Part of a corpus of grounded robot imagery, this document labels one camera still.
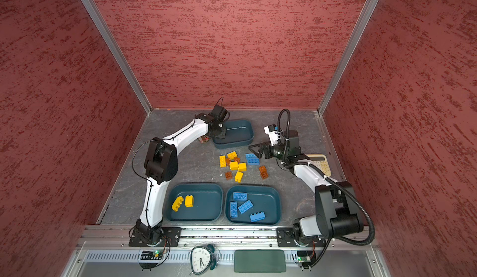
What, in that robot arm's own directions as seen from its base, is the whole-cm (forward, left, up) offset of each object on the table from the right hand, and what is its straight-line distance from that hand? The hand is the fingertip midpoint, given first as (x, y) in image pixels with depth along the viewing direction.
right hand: (253, 149), depth 85 cm
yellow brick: (-19, +35, -12) cm, 42 cm away
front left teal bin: (-19, +28, -14) cm, 37 cm away
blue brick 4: (+2, -1, -15) cm, 15 cm away
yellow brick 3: (+5, +11, -13) cm, 18 cm away
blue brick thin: (-16, +7, -15) cm, 23 cm away
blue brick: (-21, +4, -13) cm, 25 cm away
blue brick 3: (+5, +1, -14) cm, 15 cm away
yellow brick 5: (-2, +5, -13) cm, 14 cm away
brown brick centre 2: (+3, +8, -14) cm, 16 cm away
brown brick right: (-5, -6, -14) cm, 16 cm away
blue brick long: (-22, +10, -16) cm, 29 cm away
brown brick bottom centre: (-5, +13, -15) cm, 21 cm away
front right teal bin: (-18, -5, -14) cm, 23 cm away
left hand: (+14, +17, -7) cm, 23 cm away
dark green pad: (-41, 0, -14) cm, 44 cm away
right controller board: (-40, -18, -14) cm, 46 cm away
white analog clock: (-41, +21, -10) cm, 47 cm away
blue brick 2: (-26, -1, -13) cm, 29 cm away
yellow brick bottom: (-7, +7, -13) cm, 17 cm away
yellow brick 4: (-2, +10, -13) cm, 16 cm away
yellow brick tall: (+2, +16, -15) cm, 22 cm away
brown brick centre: (+1, +13, -13) cm, 18 cm away
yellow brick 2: (-19, +30, -12) cm, 37 cm away
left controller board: (-38, +43, -17) cm, 59 cm away
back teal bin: (+24, +7, -17) cm, 30 cm away
